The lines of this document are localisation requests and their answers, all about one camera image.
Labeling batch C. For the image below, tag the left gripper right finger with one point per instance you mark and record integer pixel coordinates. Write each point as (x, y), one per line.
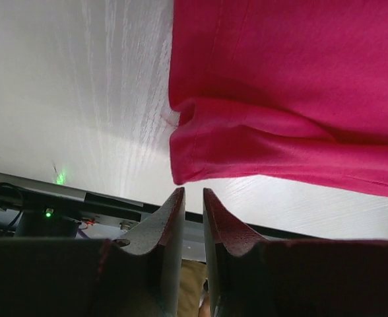
(239, 282)

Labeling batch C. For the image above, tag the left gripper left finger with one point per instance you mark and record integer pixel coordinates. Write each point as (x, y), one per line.
(138, 274)

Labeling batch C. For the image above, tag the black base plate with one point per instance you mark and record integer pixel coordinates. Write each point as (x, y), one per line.
(77, 213)

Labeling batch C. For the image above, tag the pink t shirt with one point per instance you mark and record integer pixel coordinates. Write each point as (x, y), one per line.
(296, 90)

